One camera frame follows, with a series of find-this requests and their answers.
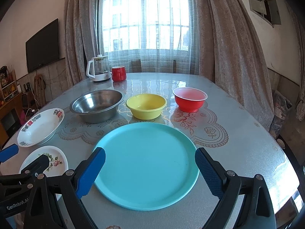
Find large turquoise plastic plate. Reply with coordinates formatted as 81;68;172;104
95;123;199;211

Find black wall television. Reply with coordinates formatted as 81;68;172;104
25;19;60;73

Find red mug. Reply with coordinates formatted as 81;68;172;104
112;66;127;82

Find right beige curtain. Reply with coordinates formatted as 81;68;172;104
195;0;274;130

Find red plastic bowl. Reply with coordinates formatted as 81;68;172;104
173;87;208;113

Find left beige curtain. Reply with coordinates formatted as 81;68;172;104
64;0;98;87

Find white plate red characters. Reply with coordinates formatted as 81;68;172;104
17;108;65;147

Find sheer white window curtain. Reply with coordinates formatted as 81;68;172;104
95;0;199;74

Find yellow plastic bowl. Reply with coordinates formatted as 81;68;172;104
126;94;167;120

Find beige curtain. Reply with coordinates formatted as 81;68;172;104
195;0;274;130
64;0;98;87

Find white glass electric kettle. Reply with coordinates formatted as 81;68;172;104
86;55;111;82

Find grey wall electrical box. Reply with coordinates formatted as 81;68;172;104
249;0;281;26

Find small white floral plate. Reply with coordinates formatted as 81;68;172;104
19;146;69;177

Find wooden shelf cabinet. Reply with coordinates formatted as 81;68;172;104
1;68;23;148

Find stainless steel bowl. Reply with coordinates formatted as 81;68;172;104
70;90;125;123

